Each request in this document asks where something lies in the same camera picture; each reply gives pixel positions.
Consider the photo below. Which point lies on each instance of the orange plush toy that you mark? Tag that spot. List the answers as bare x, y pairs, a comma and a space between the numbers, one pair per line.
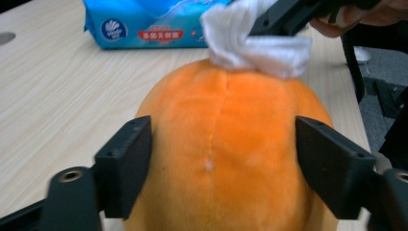
224, 134

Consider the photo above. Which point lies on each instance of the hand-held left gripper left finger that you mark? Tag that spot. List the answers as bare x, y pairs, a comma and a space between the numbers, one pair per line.
123, 170

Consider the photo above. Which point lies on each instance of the blue wet wipes pack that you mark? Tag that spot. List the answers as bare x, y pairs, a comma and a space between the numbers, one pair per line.
144, 19

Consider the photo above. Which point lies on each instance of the small white object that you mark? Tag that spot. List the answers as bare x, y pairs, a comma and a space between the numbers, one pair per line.
363, 54

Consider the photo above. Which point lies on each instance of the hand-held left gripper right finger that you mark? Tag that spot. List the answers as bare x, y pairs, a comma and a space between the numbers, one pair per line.
333, 166

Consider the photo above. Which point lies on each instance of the white wet wipe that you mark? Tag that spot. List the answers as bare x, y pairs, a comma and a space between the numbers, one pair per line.
256, 54

